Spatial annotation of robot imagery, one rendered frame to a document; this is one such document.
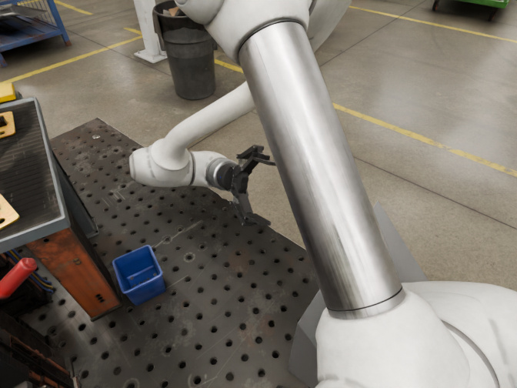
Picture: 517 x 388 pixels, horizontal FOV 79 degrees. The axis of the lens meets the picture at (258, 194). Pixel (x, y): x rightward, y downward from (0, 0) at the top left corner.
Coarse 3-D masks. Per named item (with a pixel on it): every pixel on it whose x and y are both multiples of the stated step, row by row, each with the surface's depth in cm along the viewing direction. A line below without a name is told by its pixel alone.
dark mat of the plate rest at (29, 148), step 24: (24, 120) 57; (0, 144) 52; (24, 144) 52; (0, 168) 48; (24, 168) 48; (48, 168) 48; (0, 192) 44; (24, 192) 44; (48, 192) 44; (24, 216) 41; (48, 216) 41
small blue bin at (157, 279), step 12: (132, 252) 81; (144, 252) 83; (120, 264) 82; (132, 264) 84; (144, 264) 86; (156, 264) 79; (120, 276) 78; (132, 276) 85; (144, 276) 86; (156, 276) 76; (132, 288) 74; (144, 288) 77; (156, 288) 80; (132, 300) 78; (144, 300) 80
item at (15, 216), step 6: (0, 198) 43; (0, 204) 42; (6, 204) 42; (0, 210) 41; (6, 210) 41; (12, 210) 41; (0, 216) 41; (6, 216) 41; (12, 216) 41; (18, 216) 41; (6, 222) 40; (12, 222) 40; (0, 228) 39
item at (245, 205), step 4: (232, 184) 81; (232, 188) 81; (236, 188) 81; (236, 192) 80; (244, 192) 82; (236, 196) 80; (240, 196) 80; (244, 196) 80; (240, 200) 79; (244, 200) 79; (248, 200) 80; (240, 204) 79; (244, 204) 79; (248, 204) 79; (244, 208) 78; (248, 208) 79; (244, 212) 77; (248, 212) 78; (252, 212) 78; (244, 216) 77
